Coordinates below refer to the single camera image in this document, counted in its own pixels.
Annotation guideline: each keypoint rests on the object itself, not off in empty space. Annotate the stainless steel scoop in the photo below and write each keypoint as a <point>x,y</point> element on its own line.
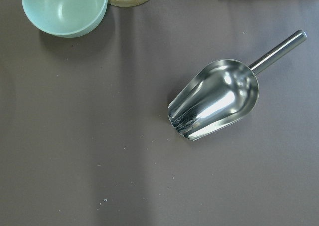
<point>222,93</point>

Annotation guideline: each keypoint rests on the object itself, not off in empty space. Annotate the mint green bowl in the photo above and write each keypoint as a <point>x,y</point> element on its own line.
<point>65,18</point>

